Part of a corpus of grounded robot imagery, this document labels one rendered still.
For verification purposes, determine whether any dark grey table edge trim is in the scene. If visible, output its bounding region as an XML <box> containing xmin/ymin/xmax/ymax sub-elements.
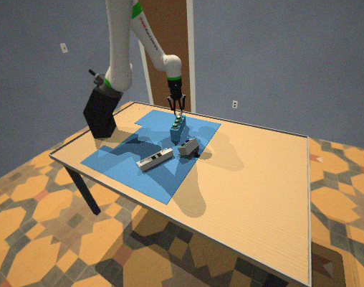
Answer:
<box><xmin>48</xmin><ymin>101</ymin><xmax>312</xmax><ymax>287</ymax></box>

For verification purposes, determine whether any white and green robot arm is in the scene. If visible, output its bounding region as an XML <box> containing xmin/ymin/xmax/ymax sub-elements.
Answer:
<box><xmin>89</xmin><ymin>0</ymin><xmax>182</xmax><ymax>98</ymax></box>

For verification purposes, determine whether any blue flat mat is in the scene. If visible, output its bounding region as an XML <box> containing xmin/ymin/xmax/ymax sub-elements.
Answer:
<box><xmin>80</xmin><ymin>109</ymin><xmax>221</xmax><ymax>204</ymax></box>

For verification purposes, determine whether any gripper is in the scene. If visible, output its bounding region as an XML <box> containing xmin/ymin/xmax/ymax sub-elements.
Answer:
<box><xmin>167</xmin><ymin>87</ymin><xmax>186</xmax><ymax>119</ymax></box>

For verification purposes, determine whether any blue rectangular tube holder block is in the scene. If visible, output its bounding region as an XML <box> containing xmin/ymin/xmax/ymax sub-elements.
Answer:
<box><xmin>170</xmin><ymin>115</ymin><xmax>186</xmax><ymax>141</ymax></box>

